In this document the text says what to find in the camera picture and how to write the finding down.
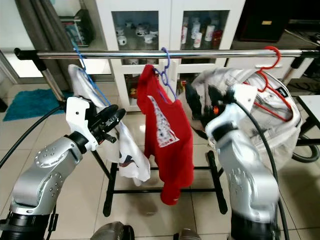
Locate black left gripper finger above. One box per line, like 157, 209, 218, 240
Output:
94, 104, 121, 126
102, 111, 127, 136

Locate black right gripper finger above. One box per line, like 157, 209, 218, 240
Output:
207, 85, 228, 108
185, 82, 206, 125

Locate red hanger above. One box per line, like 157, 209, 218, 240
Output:
254, 45, 293, 123

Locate purple hanger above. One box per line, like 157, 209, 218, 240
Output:
152, 47, 178, 101

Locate white printed t-shirt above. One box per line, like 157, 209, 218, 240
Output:
67, 64, 152, 187

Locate chrome and black clothes rack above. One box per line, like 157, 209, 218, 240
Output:
14, 47, 320, 217

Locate red printed t-shirt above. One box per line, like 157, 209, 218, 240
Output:
136, 64, 196, 206

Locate teal rug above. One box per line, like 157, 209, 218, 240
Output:
2, 90, 73, 122

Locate white glass-door cabinet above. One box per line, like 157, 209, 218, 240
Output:
87, 0, 320, 112

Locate black box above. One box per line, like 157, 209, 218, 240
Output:
237, 0, 293, 42

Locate white table black legs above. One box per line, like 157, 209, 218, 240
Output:
294, 95, 320, 146

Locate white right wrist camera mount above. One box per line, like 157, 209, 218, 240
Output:
211, 82, 259, 142

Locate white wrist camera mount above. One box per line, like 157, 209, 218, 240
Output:
211, 82, 259, 142
66, 96, 99, 152

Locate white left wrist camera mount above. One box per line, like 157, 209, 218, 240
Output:
66, 96, 99, 152

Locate blue wire hanger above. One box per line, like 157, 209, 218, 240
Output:
71, 46, 112, 107

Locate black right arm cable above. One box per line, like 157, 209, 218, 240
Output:
232, 97, 288, 240

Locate black hose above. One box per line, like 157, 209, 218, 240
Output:
292, 140, 320, 163

